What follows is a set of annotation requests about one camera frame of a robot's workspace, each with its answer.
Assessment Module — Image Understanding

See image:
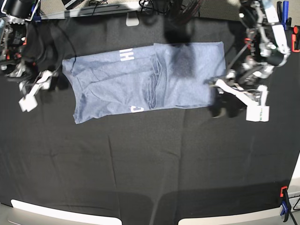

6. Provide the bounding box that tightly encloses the blue clamp bottom right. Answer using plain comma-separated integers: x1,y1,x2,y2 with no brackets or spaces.
280,186,291,222

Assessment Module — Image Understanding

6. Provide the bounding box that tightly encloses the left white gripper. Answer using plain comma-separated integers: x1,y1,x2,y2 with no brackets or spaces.
210,70,270,122

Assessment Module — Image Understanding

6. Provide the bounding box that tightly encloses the blue clamp top right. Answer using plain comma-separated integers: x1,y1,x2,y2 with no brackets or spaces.
277,0,292,30

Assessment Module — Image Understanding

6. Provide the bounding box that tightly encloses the white bracket top centre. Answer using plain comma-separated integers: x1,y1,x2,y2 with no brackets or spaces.
126,11,140,27

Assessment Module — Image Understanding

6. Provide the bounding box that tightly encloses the blue grey t-shirt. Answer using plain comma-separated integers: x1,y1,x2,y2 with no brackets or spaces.
62,42,225,124

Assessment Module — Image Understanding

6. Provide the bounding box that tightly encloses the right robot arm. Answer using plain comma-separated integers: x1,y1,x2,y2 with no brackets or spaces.
0,0,58,112

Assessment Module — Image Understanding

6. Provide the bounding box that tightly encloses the red clamp right edge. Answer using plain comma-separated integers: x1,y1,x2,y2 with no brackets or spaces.
292,26,300,53

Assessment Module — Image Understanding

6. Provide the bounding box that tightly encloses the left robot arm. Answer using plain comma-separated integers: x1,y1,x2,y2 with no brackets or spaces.
210,0,291,122

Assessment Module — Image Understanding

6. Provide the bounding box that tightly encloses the red black cable bundle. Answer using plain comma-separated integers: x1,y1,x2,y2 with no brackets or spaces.
168,0,204,24

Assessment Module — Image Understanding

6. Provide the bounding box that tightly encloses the blue clamp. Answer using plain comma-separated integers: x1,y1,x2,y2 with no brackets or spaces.
277,0,292,30
280,186,291,222

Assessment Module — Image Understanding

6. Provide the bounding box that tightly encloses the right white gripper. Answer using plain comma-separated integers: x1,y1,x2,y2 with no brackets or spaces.
18,70,59,112

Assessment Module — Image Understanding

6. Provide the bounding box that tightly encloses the black table cloth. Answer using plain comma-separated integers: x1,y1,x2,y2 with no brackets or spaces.
0,15,300,220

